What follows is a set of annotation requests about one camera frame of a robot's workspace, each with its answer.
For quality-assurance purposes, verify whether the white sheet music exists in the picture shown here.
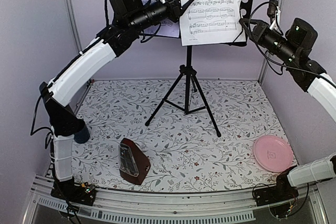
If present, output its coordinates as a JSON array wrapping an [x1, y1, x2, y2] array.
[[180, 0, 246, 46]]

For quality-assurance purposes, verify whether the black music stand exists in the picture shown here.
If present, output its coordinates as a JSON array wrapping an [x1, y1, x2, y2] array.
[[145, 0, 253, 137]]

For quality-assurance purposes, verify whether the brown metronome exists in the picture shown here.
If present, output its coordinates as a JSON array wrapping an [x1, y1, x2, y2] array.
[[119, 138, 151, 185]]

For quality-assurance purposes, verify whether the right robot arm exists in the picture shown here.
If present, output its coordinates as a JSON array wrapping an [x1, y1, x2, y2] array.
[[239, 18, 335, 201]]

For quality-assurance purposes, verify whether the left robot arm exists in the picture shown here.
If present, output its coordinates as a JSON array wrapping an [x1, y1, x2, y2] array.
[[39, 0, 195, 200]]

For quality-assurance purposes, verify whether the floral table mat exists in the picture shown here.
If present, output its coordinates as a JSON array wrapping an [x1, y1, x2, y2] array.
[[72, 80, 286, 193]]

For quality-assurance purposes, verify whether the pink plate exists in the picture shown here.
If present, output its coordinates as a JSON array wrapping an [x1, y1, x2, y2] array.
[[253, 135, 293, 173]]

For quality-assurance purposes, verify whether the dark blue mug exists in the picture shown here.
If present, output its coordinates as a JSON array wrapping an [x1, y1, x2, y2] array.
[[74, 125, 90, 144]]

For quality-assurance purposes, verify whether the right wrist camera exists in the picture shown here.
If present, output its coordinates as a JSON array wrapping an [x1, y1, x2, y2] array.
[[267, 0, 281, 30]]

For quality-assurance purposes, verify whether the left aluminium frame post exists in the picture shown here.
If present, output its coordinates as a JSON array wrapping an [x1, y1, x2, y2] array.
[[65, 0, 82, 56]]

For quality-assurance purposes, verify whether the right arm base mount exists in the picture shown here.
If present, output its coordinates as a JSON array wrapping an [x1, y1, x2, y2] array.
[[252, 182, 299, 219]]

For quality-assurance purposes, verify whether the front aluminium rail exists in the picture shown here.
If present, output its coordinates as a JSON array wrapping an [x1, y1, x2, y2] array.
[[22, 176, 331, 223]]

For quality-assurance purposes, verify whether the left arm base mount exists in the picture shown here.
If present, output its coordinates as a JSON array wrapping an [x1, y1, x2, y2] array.
[[50, 179, 96, 206]]

